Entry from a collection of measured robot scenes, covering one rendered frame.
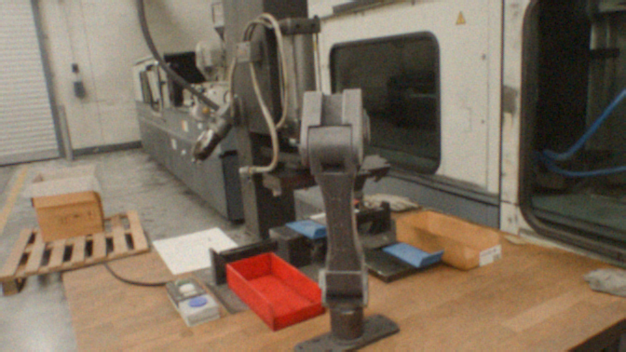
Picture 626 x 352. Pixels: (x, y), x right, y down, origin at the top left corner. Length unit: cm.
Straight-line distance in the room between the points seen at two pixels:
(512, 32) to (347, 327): 93
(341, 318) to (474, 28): 105
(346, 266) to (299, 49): 56
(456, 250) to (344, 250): 44
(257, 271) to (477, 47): 95
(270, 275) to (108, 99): 925
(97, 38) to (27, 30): 115
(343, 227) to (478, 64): 93
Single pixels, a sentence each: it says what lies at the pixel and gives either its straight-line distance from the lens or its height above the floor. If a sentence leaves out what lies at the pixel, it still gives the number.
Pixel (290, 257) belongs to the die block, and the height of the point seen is 94.
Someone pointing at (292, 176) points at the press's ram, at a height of 114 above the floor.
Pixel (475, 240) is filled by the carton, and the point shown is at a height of 93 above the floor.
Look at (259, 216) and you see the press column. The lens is 146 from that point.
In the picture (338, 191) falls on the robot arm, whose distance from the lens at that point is 78.
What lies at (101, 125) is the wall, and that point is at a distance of 1035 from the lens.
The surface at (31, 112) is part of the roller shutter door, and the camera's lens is 1028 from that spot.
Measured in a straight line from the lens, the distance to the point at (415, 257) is 124.
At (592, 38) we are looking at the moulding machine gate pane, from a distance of 134.
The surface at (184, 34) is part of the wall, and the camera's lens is 1059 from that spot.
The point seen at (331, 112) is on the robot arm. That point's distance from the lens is 82.
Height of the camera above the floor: 140
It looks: 13 degrees down
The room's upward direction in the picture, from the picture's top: 4 degrees counter-clockwise
